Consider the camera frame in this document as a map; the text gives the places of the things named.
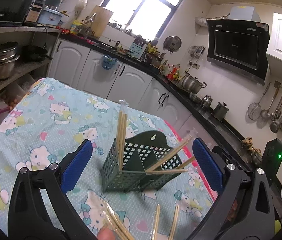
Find red sauce bottle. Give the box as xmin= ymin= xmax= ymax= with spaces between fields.
xmin=167 ymin=63 xmax=180 ymax=80

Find steel canister with lid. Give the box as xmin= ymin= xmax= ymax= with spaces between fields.
xmin=213 ymin=102 xmax=229 ymax=121

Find steel stock pot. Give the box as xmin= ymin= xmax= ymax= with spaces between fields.
xmin=181 ymin=71 xmax=207 ymax=94

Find kitchen window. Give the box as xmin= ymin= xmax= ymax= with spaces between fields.
xmin=101 ymin=0 xmax=183 ymax=40

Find black range hood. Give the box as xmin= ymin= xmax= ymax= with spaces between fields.
xmin=206 ymin=20 xmax=270 ymax=86

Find hanging wire skimmer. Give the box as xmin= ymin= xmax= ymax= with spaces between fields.
xmin=247 ymin=82 xmax=270 ymax=121

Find steel bowl on counter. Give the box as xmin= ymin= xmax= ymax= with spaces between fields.
xmin=189 ymin=92 xmax=202 ymax=103

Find left hand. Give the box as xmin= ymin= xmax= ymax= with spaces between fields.
xmin=97 ymin=225 xmax=116 ymax=240

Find blue knife block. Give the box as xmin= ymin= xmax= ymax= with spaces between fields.
xmin=129 ymin=35 xmax=147 ymax=59

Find hanging pot lid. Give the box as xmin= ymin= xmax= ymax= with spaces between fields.
xmin=163 ymin=35 xmax=182 ymax=54

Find green plastic utensil basket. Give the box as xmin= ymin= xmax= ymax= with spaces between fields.
xmin=100 ymin=131 xmax=181 ymax=192

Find steel pots on shelf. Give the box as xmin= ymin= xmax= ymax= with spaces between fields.
xmin=0 ymin=42 xmax=20 ymax=80

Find steel kettle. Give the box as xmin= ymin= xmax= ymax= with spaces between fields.
xmin=200 ymin=95 xmax=213 ymax=108

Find hanging steel ladle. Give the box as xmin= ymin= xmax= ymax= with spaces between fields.
xmin=260 ymin=87 xmax=280 ymax=120

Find wooden cutting board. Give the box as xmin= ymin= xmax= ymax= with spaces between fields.
xmin=91 ymin=5 xmax=113 ymax=38

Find black frying pan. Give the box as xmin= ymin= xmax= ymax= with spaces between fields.
xmin=20 ymin=45 xmax=53 ymax=63

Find chopsticks pair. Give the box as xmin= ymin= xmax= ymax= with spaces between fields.
xmin=145 ymin=134 xmax=192 ymax=173
xmin=145 ymin=156 xmax=196 ymax=175
xmin=168 ymin=204 xmax=179 ymax=240
xmin=151 ymin=203 xmax=160 ymax=240
xmin=116 ymin=99 xmax=129 ymax=171
xmin=103 ymin=200 xmax=134 ymax=240

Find light blue storage box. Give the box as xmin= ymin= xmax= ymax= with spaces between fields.
xmin=37 ymin=8 xmax=62 ymax=26

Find blue hanging basket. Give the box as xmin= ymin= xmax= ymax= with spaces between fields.
xmin=101 ymin=55 xmax=119 ymax=70

